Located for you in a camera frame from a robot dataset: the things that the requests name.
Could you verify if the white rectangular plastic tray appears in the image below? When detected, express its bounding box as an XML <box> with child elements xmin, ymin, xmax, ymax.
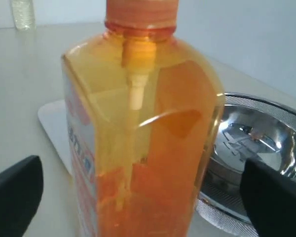
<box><xmin>37</xmin><ymin>100</ymin><xmax>73</xmax><ymax>176</ymax></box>

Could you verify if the steel mesh colander basin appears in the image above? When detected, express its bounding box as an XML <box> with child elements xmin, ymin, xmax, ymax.
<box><xmin>196</xmin><ymin>93</ymin><xmax>296</xmax><ymax>237</ymax></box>

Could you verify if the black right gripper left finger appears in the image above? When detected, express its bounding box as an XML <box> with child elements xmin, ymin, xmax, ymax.
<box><xmin>0</xmin><ymin>155</ymin><xmax>44</xmax><ymax>237</ymax></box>

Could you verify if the clear plastic bottle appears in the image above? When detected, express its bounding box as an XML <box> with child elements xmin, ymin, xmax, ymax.
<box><xmin>10</xmin><ymin>0</ymin><xmax>36</xmax><ymax>30</ymax></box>

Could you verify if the small stainless steel bowl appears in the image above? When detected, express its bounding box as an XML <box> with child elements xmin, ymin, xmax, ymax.
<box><xmin>208</xmin><ymin>104</ymin><xmax>296</xmax><ymax>185</ymax></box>

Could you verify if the orange pump soap bottle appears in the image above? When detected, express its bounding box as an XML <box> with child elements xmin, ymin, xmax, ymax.
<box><xmin>62</xmin><ymin>0</ymin><xmax>225</xmax><ymax>237</ymax></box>

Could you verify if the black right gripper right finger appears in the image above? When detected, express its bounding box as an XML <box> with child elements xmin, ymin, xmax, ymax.
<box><xmin>240</xmin><ymin>159</ymin><xmax>296</xmax><ymax>237</ymax></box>

